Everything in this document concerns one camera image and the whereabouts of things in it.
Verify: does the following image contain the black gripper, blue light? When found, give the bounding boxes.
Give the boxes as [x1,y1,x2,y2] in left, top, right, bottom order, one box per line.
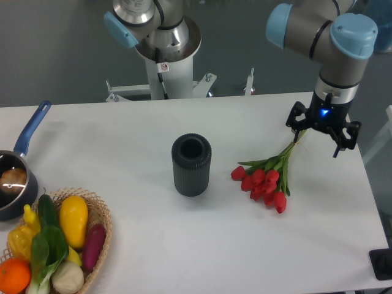
[285,83,362,158]

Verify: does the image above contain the red tulip bouquet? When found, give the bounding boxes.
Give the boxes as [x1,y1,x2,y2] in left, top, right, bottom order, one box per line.
[230,130,306,214]

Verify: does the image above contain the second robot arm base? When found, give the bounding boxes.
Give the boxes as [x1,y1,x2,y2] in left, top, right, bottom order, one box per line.
[104,1,202,63]

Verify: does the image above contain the grey robot arm, blue caps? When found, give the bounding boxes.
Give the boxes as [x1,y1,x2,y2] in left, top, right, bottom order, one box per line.
[266,1,378,155]

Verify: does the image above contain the dark grey ribbed vase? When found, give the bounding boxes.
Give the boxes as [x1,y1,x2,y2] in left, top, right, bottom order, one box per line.
[171,133,212,197]

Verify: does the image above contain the black device at table edge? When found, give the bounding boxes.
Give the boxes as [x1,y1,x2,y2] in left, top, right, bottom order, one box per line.
[369,248,391,281]

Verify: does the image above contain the woven wicker basket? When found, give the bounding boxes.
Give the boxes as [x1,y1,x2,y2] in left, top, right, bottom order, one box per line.
[1,188,112,293]

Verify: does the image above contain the purple eggplant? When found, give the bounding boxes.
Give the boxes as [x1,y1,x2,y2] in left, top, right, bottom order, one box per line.
[82,224,107,271]

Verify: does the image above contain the yellow squash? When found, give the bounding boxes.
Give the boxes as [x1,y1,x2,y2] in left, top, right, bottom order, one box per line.
[59,195,88,250]

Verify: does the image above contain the yellow banana tip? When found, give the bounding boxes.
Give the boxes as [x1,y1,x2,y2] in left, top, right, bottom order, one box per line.
[66,246,82,267]

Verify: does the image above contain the dark green cucumber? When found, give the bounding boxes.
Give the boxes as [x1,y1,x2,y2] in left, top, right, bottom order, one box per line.
[38,194,60,228]

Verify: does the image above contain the beige garlic bulb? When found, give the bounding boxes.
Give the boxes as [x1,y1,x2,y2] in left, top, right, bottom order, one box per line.
[52,262,84,294]

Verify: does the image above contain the green bok choy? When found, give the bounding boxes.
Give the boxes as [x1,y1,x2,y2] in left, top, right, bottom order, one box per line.
[26,225,69,293]

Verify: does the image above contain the small yellow gourd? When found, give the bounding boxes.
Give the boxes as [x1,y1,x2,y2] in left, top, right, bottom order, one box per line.
[23,204,41,233]

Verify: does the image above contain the yellow bell pepper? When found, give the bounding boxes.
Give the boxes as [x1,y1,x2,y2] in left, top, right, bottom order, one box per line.
[7,225,36,262]

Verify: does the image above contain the orange fruit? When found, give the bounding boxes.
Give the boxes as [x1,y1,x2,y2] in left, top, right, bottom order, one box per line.
[1,258,31,293]

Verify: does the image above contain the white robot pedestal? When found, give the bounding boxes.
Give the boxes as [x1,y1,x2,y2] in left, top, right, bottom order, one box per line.
[105,50,257,103]

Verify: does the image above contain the black cable on pedestal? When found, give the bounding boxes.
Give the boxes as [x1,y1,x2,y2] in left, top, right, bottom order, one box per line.
[154,48,170,100]

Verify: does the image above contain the blue-handled saucepan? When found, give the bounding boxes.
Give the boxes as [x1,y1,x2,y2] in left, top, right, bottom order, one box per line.
[1,100,51,221]

